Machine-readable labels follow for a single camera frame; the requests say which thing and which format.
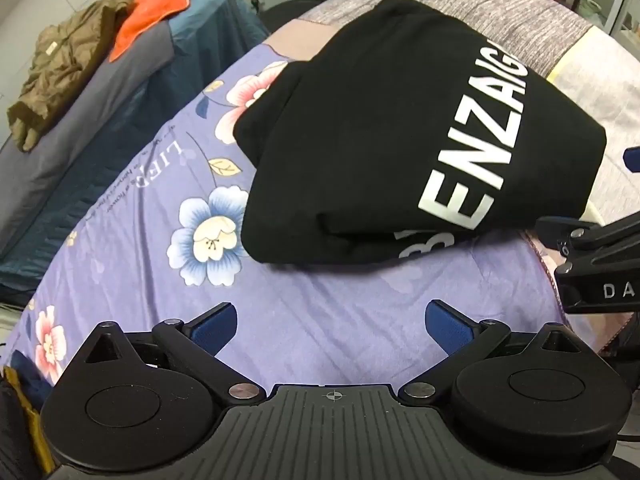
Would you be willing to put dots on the black zip jacket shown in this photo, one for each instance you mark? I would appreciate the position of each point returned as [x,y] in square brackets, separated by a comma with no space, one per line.
[380,135]

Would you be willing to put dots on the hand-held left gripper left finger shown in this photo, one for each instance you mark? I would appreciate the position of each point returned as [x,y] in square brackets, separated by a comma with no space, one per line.
[216,329]

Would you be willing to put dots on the navy cloth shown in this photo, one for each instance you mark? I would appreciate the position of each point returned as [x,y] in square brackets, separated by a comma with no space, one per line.
[27,372]

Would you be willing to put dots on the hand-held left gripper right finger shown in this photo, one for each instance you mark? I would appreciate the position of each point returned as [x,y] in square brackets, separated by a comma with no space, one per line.
[450,330]

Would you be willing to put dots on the mustard yellow cloth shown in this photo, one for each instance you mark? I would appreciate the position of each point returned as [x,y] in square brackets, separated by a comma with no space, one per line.
[22,402]

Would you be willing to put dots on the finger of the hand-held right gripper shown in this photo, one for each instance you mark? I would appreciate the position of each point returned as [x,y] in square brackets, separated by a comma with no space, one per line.
[634,159]
[595,242]

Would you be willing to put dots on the orange towel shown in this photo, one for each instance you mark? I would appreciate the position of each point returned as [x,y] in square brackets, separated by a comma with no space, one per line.
[150,10]

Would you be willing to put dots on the olive green jacket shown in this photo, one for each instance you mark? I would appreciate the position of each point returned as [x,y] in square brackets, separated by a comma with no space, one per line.
[65,65]

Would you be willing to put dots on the blue grey bed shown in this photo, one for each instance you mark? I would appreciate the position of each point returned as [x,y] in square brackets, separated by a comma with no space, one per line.
[100,125]

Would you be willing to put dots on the purple floral bedsheet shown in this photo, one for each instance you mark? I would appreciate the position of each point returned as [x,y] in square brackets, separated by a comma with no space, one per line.
[300,310]

